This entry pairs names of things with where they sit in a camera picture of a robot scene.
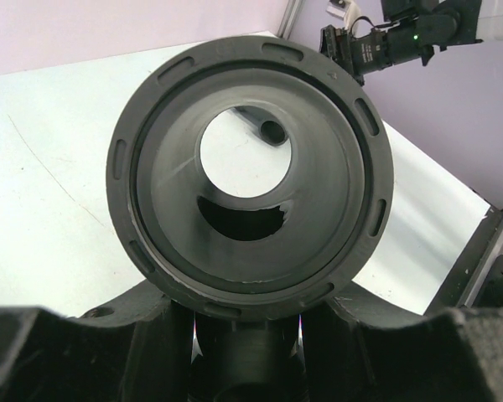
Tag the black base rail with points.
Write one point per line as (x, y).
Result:
(476, 278)

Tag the large grey pipe adapter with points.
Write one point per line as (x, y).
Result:
(226, 224)

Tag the grey pipe tee fitting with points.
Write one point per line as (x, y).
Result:
(264, 125)

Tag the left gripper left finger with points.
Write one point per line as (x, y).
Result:
(135, 347)

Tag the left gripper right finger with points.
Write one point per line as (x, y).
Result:
(359, 347)

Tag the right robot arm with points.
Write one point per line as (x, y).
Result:
(411, 30)

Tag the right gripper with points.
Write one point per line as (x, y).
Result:
(340, 46)

